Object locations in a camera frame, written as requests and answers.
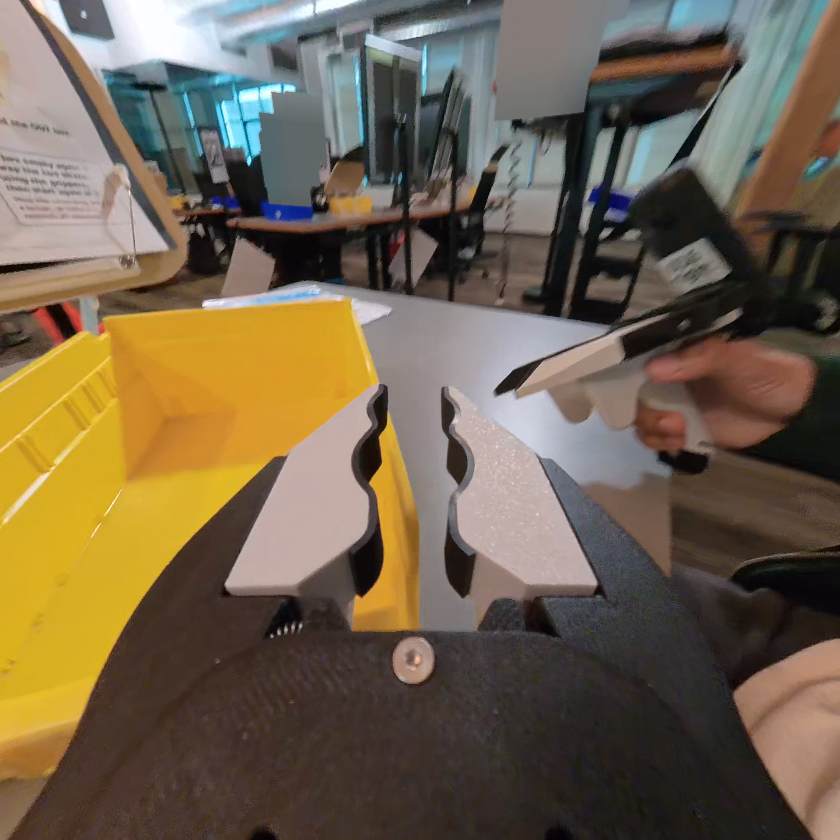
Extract instruction sheet on stand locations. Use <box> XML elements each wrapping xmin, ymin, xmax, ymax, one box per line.
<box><xmin>0</xmin><ymin>0</ymin><xmax>190</xmax><ymax>315</ymax></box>

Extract person's right forearm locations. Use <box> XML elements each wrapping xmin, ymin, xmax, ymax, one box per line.
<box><xmin>745</xmin><ymin>357</ymin><xmax>840</xmax><ymax>480</ymax></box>

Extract wooden workbench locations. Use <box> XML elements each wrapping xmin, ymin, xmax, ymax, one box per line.
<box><xmin>226</xmin><ymin>197</ymin><xmax>473</xmax><ymax>290</ymax></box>

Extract person's right hand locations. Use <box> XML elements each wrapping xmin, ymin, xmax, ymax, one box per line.
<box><xmin>633</xmin><ymin>338</ymin><xmax>818</xmax><ymax>454</ymax></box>

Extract computer monitor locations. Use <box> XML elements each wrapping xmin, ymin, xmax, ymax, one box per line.
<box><xmin>362</xmin><ymin>34</ymin><xmax>424</xmax><ymax>186</ymax></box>

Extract printed instruction sheet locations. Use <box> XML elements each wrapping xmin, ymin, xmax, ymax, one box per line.
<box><xmin>0</xmin><ymin>0</ymin><xmax>173</xmax><ymax>266</ymax></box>

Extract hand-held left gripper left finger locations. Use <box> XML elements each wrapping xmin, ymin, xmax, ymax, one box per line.
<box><xmin>223</xmin><ymin>384</ymin><xmax>389</xmax><ymax>627</ymax></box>

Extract grey flat board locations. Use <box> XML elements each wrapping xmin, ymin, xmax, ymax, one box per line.
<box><xmin>222</xmin><ymin>236</ymin><xmax>277</xmax><ymax>298</ymax></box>

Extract cream ribbed sweater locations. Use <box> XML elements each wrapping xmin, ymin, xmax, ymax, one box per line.
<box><xmin>734</xmin><ymin>640</ymin><xmax>840</xmax><ymax>840</ymax></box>

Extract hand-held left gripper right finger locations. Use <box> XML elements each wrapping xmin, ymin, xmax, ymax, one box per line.
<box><xmin>441</xmin><ymin>386</ymin><xmax>601</xmax><ymax>626</ymax></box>

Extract blue-striped clear plastic bag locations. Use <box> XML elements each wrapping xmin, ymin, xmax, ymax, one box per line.
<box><xmin>202</xmin><ymin>287</ymin><xmax>393</xmax><ymax>327</ymax></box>

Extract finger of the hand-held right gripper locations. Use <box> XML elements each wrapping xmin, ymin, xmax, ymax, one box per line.
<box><xmin>493</xmin><ymin>314</ymin><xmax>657</xmax><ymax>399</ymax></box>

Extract grey desk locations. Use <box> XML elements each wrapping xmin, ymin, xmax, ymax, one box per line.
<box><xmin>0</xmin><ymin>282</ymin><xmax>673</xmax><ymax>828</ymax></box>

